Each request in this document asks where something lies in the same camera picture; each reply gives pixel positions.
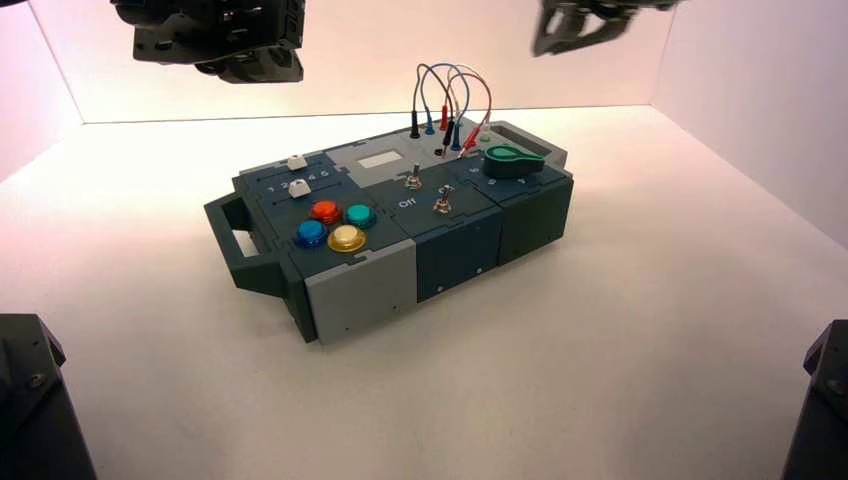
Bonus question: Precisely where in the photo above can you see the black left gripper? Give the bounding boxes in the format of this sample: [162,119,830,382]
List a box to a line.
[109,0,308,85]

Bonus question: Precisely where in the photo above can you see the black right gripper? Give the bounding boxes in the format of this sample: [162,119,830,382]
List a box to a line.
[531,0,685,58]

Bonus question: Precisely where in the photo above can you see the green rotary knob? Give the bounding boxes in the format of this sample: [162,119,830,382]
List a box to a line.
[482,145,547,181]

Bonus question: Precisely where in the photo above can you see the red round push button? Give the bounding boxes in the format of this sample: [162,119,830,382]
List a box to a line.
[309,199,344,226]

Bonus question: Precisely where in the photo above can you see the blue round push button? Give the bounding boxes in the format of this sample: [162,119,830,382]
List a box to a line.
[292,220,330,250]

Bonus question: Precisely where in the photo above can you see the teal round push button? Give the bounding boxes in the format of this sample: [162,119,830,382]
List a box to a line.
[344,203,379,231]

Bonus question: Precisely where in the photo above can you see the yellow round push button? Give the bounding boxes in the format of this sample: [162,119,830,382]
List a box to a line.
[327,225,368,255]

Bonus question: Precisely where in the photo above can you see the teal and grey control box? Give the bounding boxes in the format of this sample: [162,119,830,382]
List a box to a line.
[203,119,575,346]

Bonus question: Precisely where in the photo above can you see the white banana plug wire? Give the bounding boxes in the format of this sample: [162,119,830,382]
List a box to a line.
[447,64,495,144]

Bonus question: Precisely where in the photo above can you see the red banana plug wire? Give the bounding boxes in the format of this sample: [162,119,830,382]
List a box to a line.
[439,71,495,159]

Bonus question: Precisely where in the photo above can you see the blue banana plug wire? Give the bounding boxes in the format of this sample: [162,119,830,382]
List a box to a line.
[423,62,472,154]

